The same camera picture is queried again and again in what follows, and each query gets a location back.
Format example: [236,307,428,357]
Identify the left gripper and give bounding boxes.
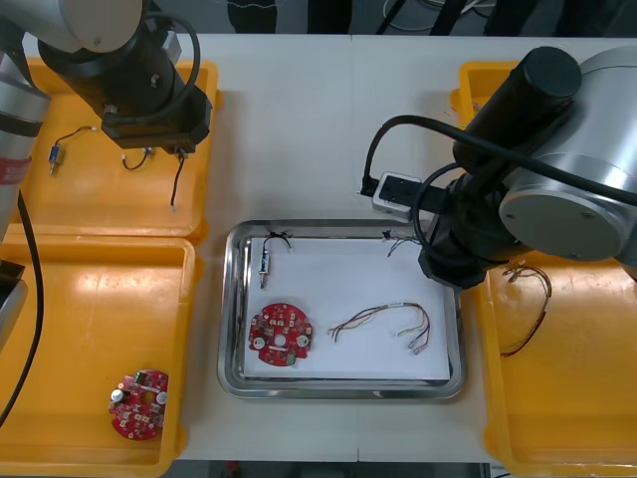
[102,83,213,158]

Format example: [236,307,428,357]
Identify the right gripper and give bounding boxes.
[417,218,493,291]

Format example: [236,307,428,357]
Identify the solenoid with blue label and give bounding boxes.
[48,126,100,177]
[121,147,154,171]
[168,147,189,214]

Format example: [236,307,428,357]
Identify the multicolour wire harness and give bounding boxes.
[326,300,433,358]
[499,262,554,358]

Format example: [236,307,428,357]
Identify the solenoid with white label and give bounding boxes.
[257,229,294,291]

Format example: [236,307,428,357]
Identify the round red circuit board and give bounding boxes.
[248,300,316,370]
[107,367,170,442]

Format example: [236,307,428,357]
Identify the white sheet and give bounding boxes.
[243,237,447,382]

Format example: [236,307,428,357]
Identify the steel tray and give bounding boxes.
[217,218,467,400]

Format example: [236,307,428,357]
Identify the black stand legs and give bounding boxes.
[376,0,465,36]

